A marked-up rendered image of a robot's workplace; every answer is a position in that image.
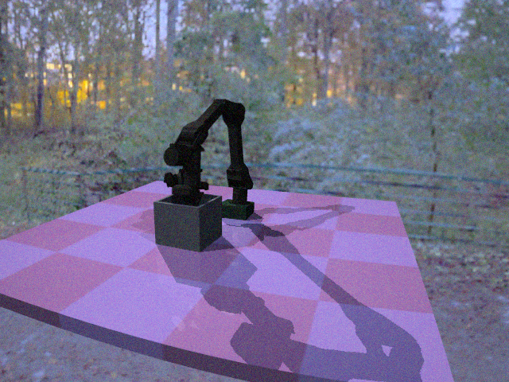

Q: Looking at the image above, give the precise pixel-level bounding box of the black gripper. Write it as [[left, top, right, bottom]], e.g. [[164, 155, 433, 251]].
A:
[[172, 166, 208, 207]]

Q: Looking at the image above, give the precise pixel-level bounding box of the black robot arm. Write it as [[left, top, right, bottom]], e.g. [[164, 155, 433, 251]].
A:
[[163, 99, 254, 205]]

